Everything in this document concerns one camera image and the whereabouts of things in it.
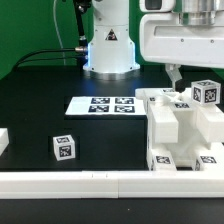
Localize white chair seat part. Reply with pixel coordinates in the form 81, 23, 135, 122
147, 143, 224, 171

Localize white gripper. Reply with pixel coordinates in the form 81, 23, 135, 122
139, 11, 224, 93

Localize black cables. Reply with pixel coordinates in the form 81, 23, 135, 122
12, 47, 89, 70

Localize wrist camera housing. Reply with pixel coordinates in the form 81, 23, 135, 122
139, 0, 176, 12

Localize white flat plate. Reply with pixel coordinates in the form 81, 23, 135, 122
65, 96, 145, 116

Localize white tagged cube front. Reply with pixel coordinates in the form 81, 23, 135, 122
53, 135, 76, 161

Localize white tagged cube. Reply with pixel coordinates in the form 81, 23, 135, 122
191, 80, 221, 105
53, 135, 76, 161

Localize white front fence rail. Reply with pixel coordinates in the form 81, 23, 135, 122
0, 171, 224, 199

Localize white left fence piece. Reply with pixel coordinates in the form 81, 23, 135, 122
0, 128, 9, 156

